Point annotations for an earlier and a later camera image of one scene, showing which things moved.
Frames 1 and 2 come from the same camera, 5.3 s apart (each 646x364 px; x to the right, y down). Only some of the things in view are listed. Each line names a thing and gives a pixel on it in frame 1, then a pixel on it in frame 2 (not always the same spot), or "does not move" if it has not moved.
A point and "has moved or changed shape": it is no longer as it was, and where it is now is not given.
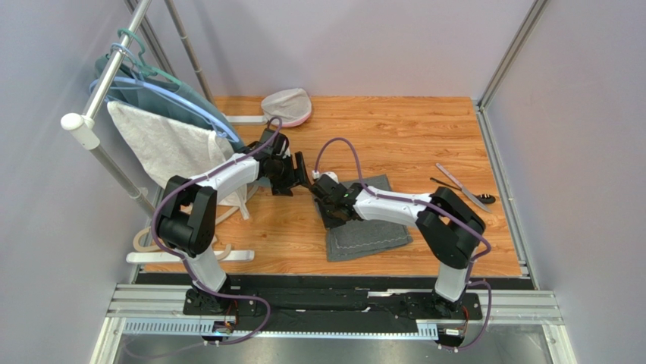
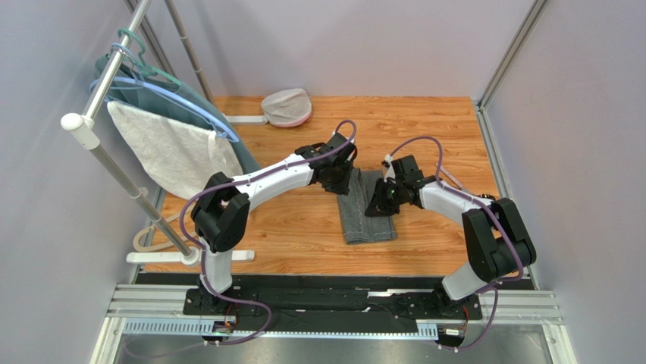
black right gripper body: x=327 y=206 → x=386 y=192
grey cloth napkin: x=356 y=238 has moved or changed shape
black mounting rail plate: x=334 y=303 does not move
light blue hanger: x=172 y=95 does not move
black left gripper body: x=283 y=175 → x=340 y=181
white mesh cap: x=293 y=106 does not move
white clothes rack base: x=174 y=258 does not move
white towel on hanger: x=170 y=151 does not move
